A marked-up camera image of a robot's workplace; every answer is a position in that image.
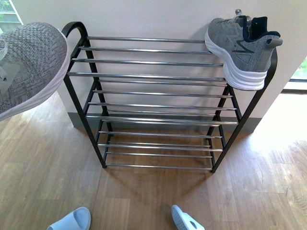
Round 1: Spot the black metal shoe rack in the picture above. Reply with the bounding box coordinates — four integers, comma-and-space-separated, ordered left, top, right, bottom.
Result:
62, 22, 264, 172

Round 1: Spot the light blue slipper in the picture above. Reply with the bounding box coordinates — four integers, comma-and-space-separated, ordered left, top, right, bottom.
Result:
47, 207, 91, 230
171, 205, 205, 230

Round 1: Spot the grey knit sneaker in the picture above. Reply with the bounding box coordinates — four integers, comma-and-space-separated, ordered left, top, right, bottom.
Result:
0, 23, 70, 120
205, 9, 283, 91

